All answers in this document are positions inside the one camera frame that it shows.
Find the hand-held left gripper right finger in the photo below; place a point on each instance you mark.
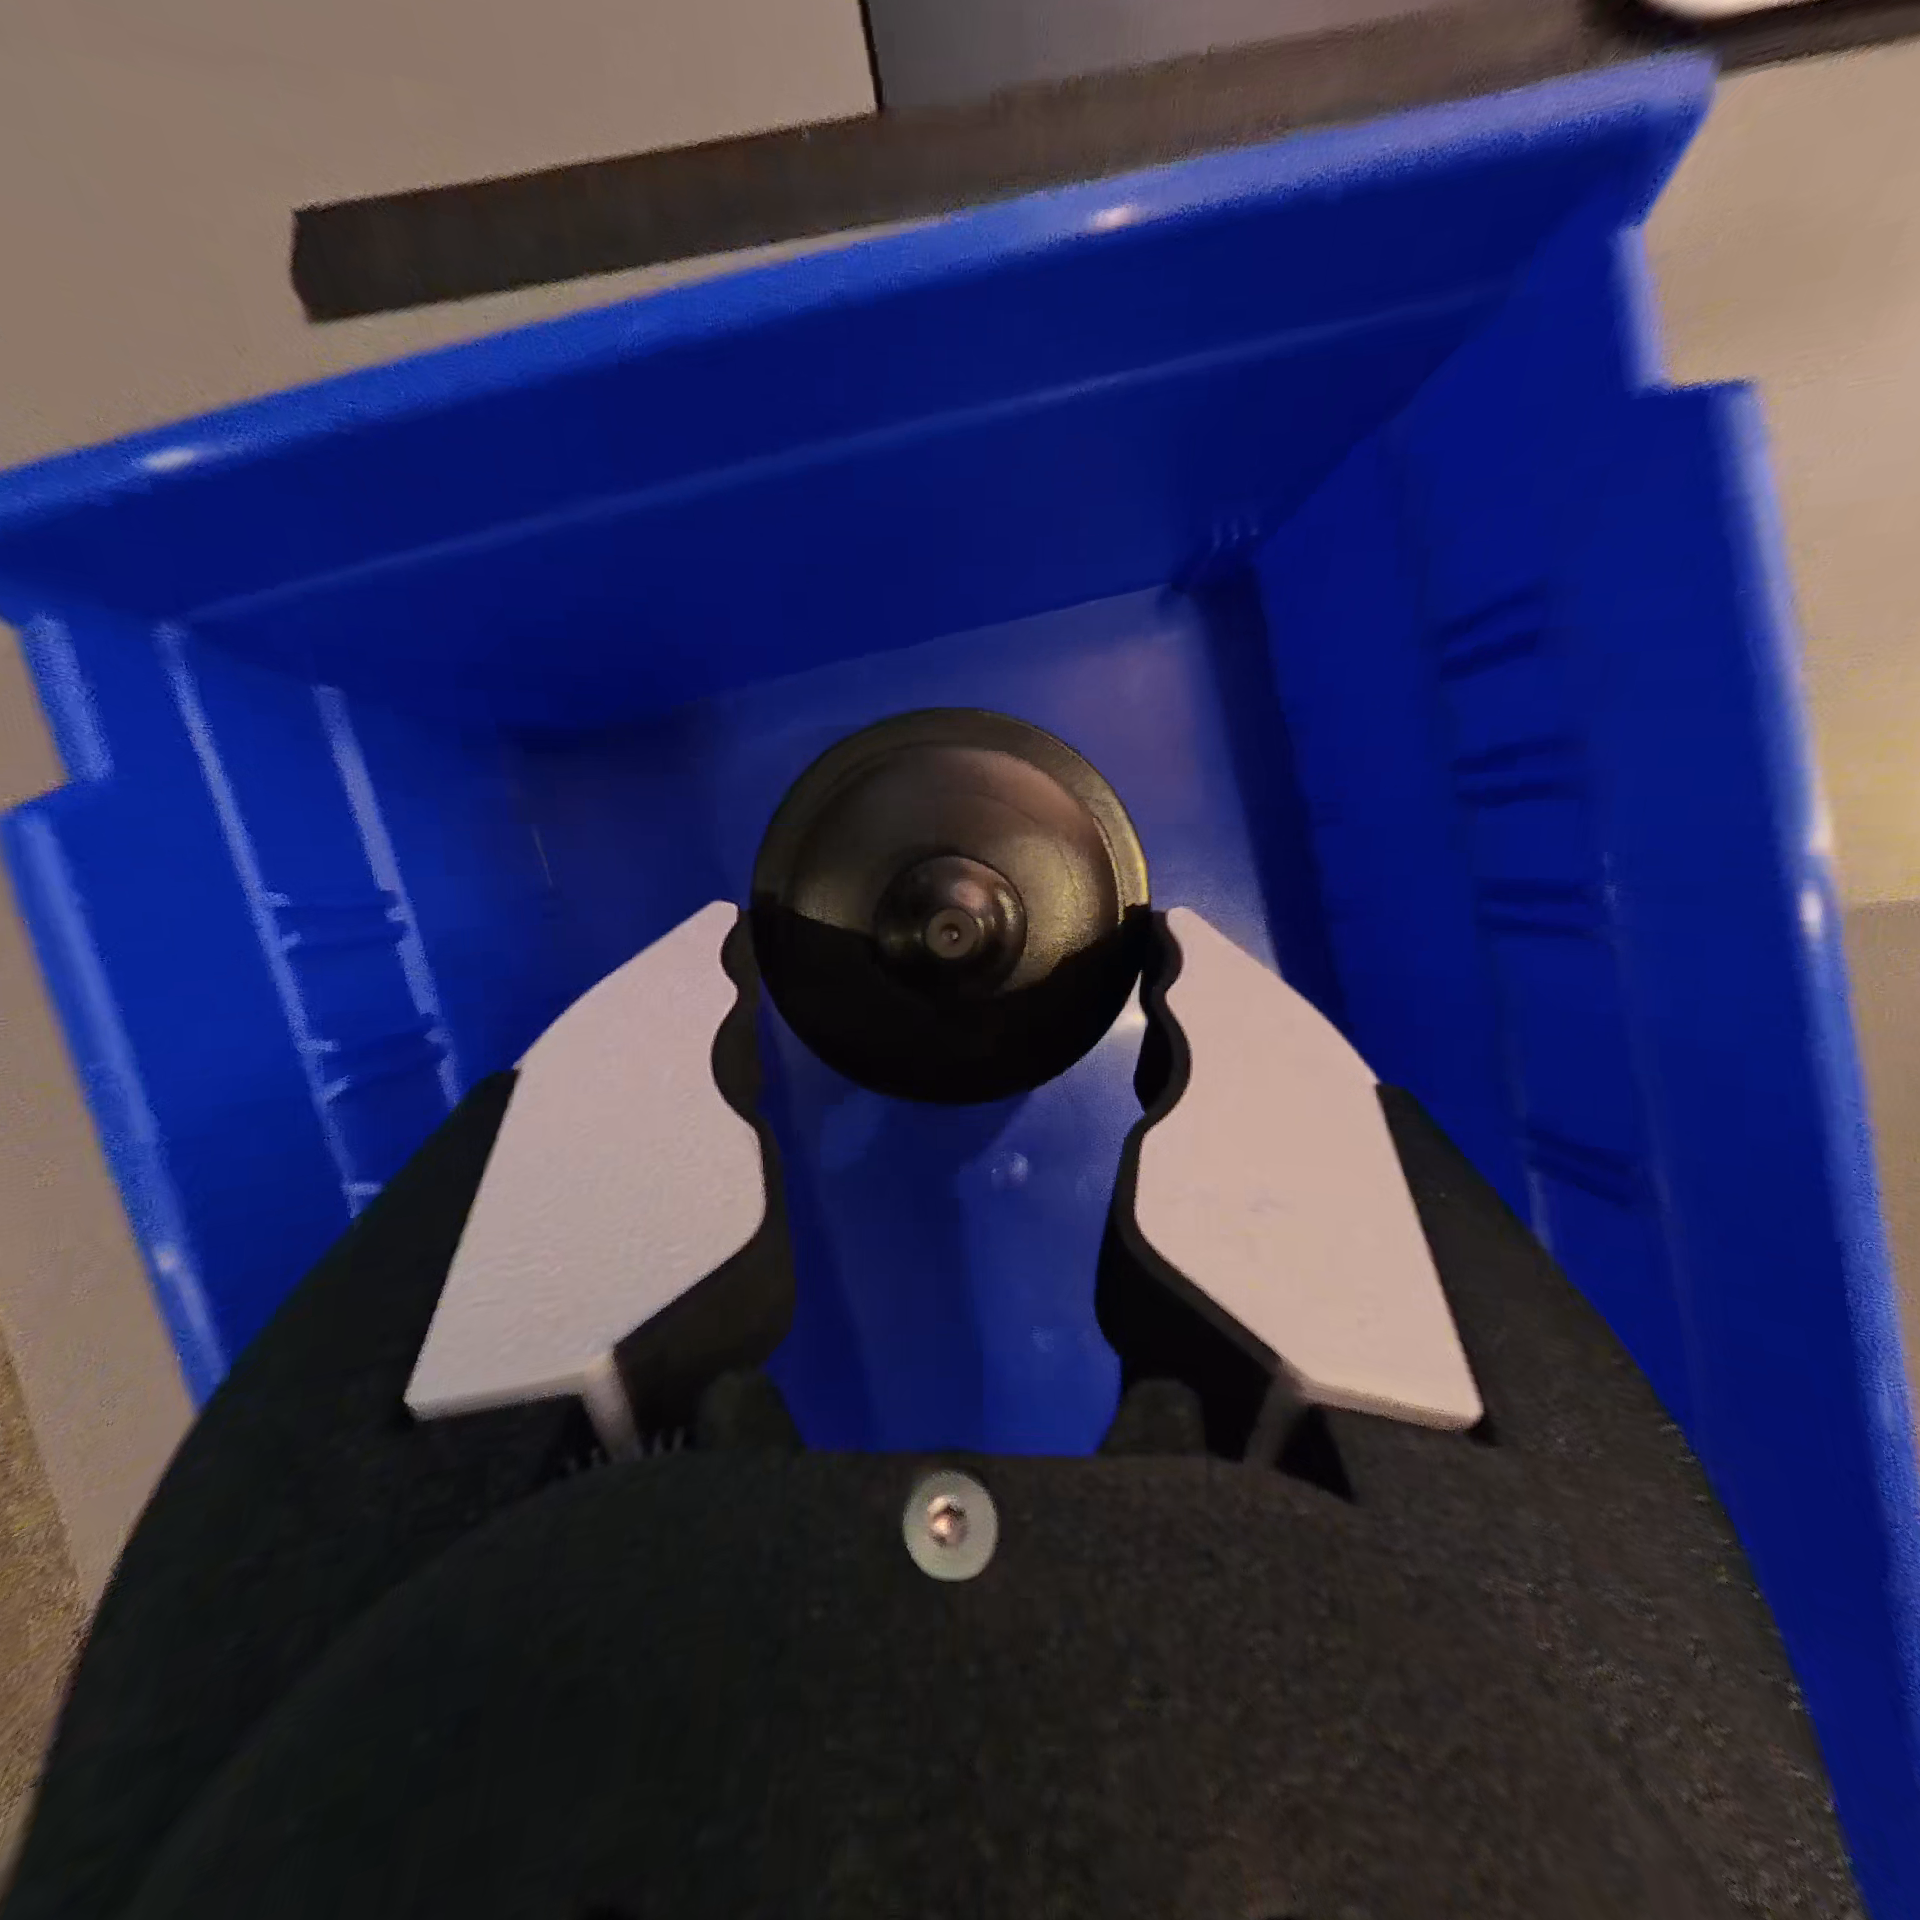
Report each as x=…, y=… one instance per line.
x=1291, y=1201

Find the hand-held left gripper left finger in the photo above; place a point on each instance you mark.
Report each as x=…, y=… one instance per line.
x=599, y=1201

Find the black bottle lid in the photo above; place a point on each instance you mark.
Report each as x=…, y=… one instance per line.
x=945, y=933

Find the blue plastic storage bin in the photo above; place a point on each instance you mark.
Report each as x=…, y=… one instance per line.
x=900, y=451

